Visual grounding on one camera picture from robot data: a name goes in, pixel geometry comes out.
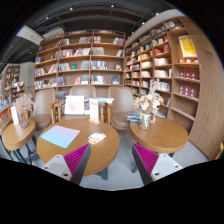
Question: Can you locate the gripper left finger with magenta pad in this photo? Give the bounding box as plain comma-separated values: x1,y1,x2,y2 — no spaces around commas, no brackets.
42,144,91,185

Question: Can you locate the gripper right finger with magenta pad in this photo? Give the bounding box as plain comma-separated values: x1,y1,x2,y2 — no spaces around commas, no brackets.
132,144,182,185

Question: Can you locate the blue pink gradient mouse pad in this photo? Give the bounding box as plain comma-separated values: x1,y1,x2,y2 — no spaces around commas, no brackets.
41,125,80,148

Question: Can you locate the round wooden centre table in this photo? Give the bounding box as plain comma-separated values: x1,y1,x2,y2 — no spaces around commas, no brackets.
37,119,120,180

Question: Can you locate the round wooden table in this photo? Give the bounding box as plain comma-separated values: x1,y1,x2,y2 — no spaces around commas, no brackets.
1,117,40,164
37,119,120,180
130,117,188,154

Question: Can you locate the round wooden right table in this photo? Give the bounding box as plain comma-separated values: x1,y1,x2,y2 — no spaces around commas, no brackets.
130,117,188,154

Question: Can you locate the stack of books on chair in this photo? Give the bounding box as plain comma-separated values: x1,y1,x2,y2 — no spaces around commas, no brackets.
126,111,140,122

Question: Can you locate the beige armchair left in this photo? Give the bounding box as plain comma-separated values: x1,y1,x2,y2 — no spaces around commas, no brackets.
32,89,55,130

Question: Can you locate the beige armchair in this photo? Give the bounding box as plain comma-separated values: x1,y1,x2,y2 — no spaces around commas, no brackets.
108,86,136,130
68,85,98,116
32,89,55,130

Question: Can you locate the glass vase with dried flowers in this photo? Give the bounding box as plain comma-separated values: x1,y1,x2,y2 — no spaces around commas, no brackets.
134,79,164,131

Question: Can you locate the white framed picture card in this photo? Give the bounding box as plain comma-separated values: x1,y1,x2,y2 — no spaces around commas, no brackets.
65,96,84,115

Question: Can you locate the round wooden left table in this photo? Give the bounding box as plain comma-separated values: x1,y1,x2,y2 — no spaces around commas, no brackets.
1,117,40,164

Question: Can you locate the white standing sign card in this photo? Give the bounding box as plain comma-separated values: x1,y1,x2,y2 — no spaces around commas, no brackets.
89,98,100,124

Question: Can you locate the beige armchair right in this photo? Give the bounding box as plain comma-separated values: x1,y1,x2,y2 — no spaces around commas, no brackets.
108,86,136,130

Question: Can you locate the white card on left table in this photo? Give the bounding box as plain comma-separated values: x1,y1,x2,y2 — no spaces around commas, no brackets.
10,106,19,125

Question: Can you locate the beige armchair middle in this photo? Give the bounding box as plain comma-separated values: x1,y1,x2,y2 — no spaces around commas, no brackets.
68,85,98,116

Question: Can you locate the left vase with dried flowers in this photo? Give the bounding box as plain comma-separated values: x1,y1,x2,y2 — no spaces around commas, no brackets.
14,93,33,129

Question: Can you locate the far left bookshelf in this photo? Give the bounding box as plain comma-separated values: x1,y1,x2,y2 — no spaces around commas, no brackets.
4,64,25,102

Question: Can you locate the wooden right bookshelf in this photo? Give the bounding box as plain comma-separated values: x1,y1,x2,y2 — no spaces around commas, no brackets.
123,15,205,134

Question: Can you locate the wooden bookshelf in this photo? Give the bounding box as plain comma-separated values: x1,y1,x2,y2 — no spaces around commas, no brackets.
123,15,205,134
34,30,125,91

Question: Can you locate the wooden back bookshelf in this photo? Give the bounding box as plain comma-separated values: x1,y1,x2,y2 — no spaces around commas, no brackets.
34,30,125,91

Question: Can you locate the yellow poster on shelf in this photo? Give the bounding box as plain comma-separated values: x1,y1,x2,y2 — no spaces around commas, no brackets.
178,35,197,57

